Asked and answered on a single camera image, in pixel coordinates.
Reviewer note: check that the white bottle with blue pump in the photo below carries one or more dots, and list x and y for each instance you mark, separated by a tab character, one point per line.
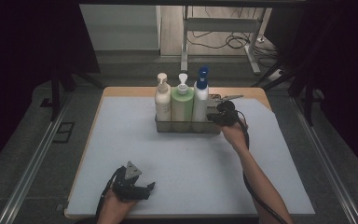
200	102

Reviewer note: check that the dark curtain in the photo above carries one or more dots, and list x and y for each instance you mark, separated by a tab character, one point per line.
354	62
12	62

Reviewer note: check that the aluminium floor rail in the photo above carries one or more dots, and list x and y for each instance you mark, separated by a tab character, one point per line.
323	161
28	174

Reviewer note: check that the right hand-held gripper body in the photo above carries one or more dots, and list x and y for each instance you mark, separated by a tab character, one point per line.
228	113

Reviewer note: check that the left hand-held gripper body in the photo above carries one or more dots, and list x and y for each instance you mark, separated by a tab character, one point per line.
126	188

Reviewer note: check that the person's right hand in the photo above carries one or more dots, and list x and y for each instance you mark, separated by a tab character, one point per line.
237	135

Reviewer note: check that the metal mesh basket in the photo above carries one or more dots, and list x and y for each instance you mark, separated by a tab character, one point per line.
186	127

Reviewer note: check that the person's left hand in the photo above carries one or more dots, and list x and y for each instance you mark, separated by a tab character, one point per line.
113	211

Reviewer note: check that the black metal stand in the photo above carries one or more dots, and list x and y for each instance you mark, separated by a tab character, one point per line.
308	105
55	99

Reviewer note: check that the green bottle with white pump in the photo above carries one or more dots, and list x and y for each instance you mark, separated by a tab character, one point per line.
182	105

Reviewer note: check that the white panel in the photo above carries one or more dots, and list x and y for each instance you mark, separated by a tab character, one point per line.
121	28

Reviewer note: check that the white metal desk frame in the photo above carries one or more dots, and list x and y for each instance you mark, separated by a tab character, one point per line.
220	24

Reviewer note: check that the cream pump bottle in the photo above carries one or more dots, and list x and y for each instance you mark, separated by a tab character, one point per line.
162	102

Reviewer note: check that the white power strip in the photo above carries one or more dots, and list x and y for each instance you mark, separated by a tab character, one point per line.
276	75

